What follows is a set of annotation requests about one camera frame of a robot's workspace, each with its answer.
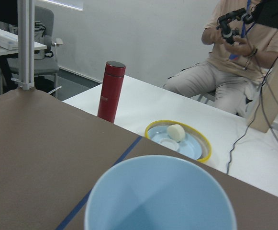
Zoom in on aluminium frame post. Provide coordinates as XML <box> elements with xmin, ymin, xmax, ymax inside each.
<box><xmin>16</xmin><ymin>0</ymin><xmax>35</xmax><ymax>91</ymax></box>

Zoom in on red thermos bottle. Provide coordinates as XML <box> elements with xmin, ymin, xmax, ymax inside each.
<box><xmin>97</xmin><ymin>61</ymin><xmax>126</xmax><ymax>123</ymax></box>

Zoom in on wooden box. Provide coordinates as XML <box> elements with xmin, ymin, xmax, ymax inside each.
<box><xmin>246</xmin><ymin>59</ymin><xmax>278</xmax><ymax>133</ymax></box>

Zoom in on grey office chair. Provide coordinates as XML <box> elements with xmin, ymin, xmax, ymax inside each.
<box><xmin>0</xmin><ymin>5</ymin><xmax>64</xmax><ymax>99</ymax></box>

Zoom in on light blue plate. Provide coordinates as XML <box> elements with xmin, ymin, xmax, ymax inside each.
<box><xmin>147</xmin><ymin>125</ymin><xmax>202</xmax><ymax>160</ymax></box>

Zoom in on white round cup in bowl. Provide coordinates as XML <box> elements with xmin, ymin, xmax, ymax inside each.
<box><xmin>167</xmin><ymin>124</ymin><xmax>186</xmax><ymax>142</ymax></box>

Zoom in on yellow rimmed bowl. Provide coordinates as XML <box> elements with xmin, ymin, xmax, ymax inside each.
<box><xmin>145</xmin><ymin>120</ymin><xmax>211</xmax><ymax>162</ymax></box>

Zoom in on seated person beige clothes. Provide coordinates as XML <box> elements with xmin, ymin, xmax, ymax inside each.
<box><xmin>164</xmin><ymin>0</ymin><xmax>278</xmax><ymax>117</ymax></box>

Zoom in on light blue cup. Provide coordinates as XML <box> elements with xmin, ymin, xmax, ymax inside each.
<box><xmin>84</xmin><ymin>155</ymin><xmax>237</xmax><ymax>230</ymax></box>

